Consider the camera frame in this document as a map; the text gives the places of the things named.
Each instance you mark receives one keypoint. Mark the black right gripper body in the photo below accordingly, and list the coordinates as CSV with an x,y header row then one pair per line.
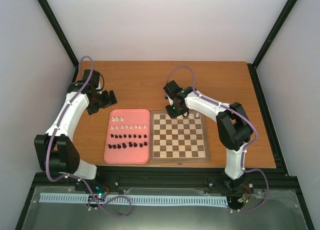
x,y
176,111

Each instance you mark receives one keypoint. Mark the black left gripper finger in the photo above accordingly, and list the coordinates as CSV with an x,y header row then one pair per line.
x,y
113,100
111,93

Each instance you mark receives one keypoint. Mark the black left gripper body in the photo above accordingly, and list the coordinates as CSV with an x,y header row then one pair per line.
x,y
95,103

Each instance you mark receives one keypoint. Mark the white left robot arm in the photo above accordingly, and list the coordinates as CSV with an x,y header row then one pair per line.
x,y
55,149

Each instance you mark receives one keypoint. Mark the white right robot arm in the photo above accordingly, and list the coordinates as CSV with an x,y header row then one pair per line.
x,y
233,126

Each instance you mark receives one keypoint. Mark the wooden chess board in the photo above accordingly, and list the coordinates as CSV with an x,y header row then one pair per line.
x,y
178,141

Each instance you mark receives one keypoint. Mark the pink plastic tray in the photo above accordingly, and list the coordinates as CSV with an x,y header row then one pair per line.
x,y
128,155

